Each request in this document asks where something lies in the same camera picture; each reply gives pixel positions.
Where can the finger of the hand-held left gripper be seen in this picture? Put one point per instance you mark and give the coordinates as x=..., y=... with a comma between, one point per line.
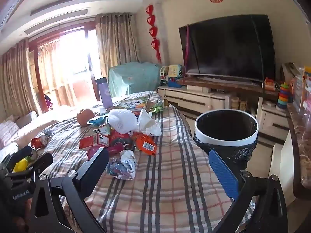
x=21, y=153
x=41, y=161

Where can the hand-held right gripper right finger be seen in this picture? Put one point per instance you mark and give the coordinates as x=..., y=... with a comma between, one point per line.
x=223, y=174

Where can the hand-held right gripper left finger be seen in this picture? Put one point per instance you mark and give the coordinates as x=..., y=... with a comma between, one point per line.
x=94, y=170

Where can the yellow wrapper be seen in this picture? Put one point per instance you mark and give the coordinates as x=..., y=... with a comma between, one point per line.
x=20, y=166

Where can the red snack packet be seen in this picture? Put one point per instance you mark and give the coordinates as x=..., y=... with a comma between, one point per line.
x=93, y=141

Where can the pink snack wrapper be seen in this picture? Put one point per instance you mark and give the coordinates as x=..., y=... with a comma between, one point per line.
x=114, y=148

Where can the black bin white rim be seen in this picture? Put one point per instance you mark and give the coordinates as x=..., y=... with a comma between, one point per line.
x=226, y=139

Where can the small green box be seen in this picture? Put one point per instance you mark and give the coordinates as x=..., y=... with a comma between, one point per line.
x=104, y=129

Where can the black bin liner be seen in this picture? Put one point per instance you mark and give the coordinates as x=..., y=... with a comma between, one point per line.
x=226, y=123

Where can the white foam fruit net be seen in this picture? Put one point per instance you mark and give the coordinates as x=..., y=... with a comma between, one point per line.
x=122, y=121

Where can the white paper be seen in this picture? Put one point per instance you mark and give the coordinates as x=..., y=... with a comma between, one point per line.
x=149, y=125

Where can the crushed red can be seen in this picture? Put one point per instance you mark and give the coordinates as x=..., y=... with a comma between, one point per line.
x=38, y=142

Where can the crumpled silver wrapper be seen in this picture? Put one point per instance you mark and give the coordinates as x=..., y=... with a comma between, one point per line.
x=121, y=166

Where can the teal plastic wrapper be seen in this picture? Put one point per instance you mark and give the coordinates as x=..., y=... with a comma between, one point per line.
x=97, y=120

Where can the round reddish fruit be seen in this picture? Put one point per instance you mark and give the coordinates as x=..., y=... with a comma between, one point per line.
x=85, y=117

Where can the orange snack wrapper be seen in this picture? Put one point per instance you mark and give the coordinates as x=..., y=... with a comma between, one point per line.
x=144, y=144

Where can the white side cabinet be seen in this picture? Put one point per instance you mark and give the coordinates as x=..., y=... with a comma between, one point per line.
x=283, y=165

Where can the stack of jars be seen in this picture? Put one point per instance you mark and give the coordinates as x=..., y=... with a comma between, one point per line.
x=234, y=103

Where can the metal grater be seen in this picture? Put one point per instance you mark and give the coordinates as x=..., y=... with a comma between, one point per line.
x=243, y=104

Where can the beige curtain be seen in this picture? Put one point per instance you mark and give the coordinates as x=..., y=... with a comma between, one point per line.
x=14, y=77
x=116, y=48

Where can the purple bottle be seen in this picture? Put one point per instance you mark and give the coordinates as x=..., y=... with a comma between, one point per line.
x=105, y=94

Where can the flat picture book box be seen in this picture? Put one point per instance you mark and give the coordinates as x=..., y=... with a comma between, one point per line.
x=132, y=103

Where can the white television cabinet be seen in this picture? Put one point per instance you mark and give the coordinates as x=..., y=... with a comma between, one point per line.
x=194, y=99

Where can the green snack packet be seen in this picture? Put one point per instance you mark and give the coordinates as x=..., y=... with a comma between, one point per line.
x=156, y=107

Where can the sheer curtain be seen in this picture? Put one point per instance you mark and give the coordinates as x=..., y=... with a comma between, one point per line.
x=53, y=70

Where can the teal covered furniture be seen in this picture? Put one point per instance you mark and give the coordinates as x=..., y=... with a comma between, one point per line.
x=133, y=77

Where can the blue toy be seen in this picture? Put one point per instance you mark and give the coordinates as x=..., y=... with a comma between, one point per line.
x=176, y=82

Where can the yellow toy phone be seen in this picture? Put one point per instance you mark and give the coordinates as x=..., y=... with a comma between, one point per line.
x=175, y=70

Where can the black television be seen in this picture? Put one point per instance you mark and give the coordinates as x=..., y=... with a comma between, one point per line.
x=226, y=48

